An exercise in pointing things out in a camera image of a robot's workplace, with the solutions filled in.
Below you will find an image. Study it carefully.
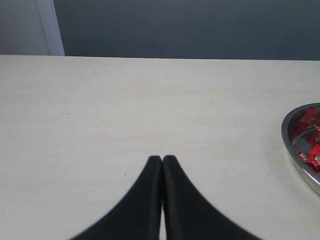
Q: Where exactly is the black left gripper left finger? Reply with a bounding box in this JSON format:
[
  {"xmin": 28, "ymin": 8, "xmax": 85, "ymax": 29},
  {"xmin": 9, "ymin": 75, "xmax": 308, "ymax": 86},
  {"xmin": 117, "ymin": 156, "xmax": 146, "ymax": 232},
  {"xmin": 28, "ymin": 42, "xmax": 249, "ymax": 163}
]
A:
[{"xmin": 73, "ymin": 155, "xmax": 162, "ymax": 240}]

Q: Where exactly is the round steel bowl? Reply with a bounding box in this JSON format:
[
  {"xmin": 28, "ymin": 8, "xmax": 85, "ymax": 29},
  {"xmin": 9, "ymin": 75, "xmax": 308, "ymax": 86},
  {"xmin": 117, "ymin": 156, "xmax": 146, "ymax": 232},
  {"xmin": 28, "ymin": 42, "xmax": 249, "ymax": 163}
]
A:
[{"xmin": 281, "ymin": 102, "xmax": 320, "ymax": 194}]

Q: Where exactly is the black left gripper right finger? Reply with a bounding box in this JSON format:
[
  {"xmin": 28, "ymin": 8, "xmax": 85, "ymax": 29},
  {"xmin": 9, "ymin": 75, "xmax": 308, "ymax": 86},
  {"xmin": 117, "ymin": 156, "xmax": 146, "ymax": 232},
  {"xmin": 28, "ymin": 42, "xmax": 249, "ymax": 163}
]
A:
[{"xmin": 162, "ymin": 155, "xmax": 258, "ymax": 240}]

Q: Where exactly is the white door frame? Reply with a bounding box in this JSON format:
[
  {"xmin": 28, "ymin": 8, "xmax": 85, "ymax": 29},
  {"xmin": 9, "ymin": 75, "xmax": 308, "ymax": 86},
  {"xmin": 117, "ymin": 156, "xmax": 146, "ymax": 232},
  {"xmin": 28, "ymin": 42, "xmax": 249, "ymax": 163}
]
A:
[{"xmin": 0, "ymin": 0, "xmax": 66, "ymax": 57}]

